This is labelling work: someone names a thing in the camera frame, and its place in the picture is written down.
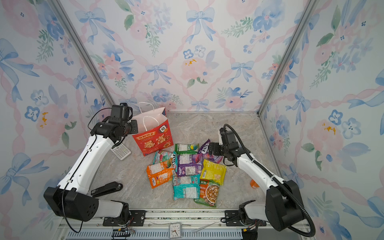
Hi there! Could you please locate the red paper gift bag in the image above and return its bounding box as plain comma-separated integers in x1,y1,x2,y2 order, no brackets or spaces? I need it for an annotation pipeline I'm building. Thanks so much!
132,102,174,156

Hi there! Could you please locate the green snack packet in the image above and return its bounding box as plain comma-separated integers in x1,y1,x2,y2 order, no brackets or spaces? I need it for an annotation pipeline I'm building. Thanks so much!
175,144,200,155

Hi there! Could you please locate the Fox's mint blossom candy bag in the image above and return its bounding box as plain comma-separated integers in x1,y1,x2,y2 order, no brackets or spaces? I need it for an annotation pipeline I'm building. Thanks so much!
153,150,176,167

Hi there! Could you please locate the orange snack packet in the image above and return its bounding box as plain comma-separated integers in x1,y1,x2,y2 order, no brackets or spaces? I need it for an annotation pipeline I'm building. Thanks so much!
146,161,178,189

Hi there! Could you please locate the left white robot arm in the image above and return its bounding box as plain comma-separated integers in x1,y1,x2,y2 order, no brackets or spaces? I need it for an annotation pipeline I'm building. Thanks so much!
44,119,138,225

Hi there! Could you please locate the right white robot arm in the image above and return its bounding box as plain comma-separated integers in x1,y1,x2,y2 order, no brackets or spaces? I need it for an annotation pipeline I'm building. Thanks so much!
208,142,313,233

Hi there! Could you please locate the purple Fox's candy bag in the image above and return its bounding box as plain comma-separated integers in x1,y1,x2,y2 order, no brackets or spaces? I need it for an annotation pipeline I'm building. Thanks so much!
198,139,224,164

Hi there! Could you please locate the white calculator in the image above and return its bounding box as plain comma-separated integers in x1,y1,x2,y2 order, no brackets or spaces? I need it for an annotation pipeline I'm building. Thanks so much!
111,144,132,161

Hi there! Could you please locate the yellow snack packet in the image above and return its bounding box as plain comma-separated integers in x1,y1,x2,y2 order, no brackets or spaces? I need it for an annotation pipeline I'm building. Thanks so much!
201,160,227,186

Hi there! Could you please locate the purple snack packet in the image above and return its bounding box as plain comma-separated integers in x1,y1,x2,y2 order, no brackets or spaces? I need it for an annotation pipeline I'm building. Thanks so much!
177,154,204,177

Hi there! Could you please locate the green noodle packet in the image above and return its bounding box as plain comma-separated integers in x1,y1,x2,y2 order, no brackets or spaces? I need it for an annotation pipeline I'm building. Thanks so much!
194,179,220,208

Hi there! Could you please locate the teal snack packet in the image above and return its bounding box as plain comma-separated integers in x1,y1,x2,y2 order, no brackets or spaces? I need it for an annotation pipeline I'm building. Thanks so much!
173,175,200,200

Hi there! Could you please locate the orange cap bottle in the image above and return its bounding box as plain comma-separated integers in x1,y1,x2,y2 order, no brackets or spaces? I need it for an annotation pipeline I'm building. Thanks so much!
250,180,260,189

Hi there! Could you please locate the black stapler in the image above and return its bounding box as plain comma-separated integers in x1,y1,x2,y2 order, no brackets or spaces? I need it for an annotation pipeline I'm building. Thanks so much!
91,182,123,198

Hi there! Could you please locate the small white clock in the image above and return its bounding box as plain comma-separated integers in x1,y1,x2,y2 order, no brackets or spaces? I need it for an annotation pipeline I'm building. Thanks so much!
169,223,183,239

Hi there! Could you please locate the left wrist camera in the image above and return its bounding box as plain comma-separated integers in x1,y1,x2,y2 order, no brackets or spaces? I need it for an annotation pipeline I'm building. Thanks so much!
108,103,133,125

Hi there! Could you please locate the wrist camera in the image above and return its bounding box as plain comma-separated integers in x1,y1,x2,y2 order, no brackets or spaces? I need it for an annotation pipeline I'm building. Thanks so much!
219,128,237,146
108,103,133,125

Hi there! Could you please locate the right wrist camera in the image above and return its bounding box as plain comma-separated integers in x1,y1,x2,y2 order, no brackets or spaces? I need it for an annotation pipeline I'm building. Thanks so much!
219,128,237,146

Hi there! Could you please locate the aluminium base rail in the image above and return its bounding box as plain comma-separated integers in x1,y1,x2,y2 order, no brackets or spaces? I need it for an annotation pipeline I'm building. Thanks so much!
56,208,313,240

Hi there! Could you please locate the black corrugated cable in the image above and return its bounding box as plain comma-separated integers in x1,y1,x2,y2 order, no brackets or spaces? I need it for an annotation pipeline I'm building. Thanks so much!
222,123,317,238

